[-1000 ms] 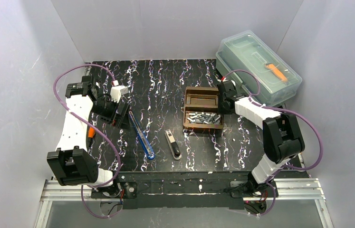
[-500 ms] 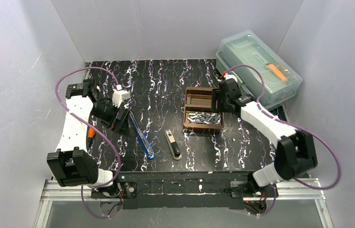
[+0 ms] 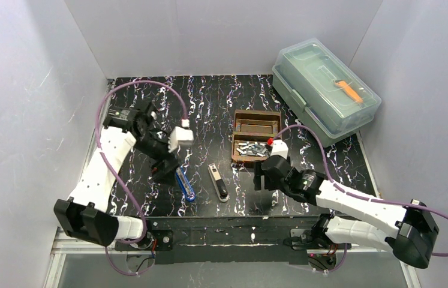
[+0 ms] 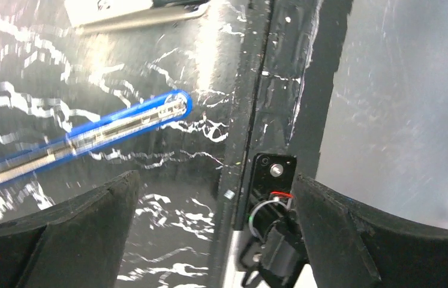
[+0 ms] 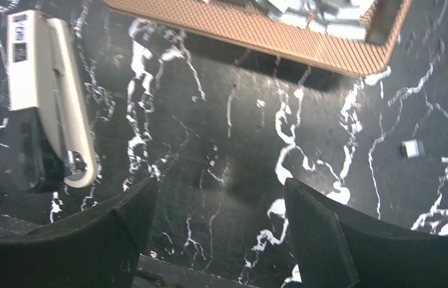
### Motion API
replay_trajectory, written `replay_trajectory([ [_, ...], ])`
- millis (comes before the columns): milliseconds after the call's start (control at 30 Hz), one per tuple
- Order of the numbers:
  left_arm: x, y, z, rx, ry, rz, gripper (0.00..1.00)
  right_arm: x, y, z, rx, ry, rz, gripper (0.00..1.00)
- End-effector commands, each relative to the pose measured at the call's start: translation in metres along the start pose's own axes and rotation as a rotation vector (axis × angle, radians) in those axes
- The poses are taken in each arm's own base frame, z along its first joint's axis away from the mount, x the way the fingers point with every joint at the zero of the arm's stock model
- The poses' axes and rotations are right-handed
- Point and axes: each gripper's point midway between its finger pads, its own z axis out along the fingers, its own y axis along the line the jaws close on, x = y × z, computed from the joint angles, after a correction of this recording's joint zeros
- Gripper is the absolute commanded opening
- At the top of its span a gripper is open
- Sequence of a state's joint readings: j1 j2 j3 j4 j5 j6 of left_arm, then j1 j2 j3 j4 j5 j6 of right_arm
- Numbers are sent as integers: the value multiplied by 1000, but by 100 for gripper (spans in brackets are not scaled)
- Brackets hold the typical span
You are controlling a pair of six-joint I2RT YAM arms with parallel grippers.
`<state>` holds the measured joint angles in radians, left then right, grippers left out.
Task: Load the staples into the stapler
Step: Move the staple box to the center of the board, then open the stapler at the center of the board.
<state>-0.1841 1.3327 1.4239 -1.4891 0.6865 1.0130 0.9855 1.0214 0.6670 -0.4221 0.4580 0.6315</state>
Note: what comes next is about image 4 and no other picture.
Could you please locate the black marbled mat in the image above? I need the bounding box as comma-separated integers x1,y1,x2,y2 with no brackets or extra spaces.
0,1,248,287

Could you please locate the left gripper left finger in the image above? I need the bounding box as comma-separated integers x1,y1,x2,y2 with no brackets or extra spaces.
0,171,140,287

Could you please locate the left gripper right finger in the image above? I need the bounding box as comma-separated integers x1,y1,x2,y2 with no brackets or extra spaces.
292,175,448,287

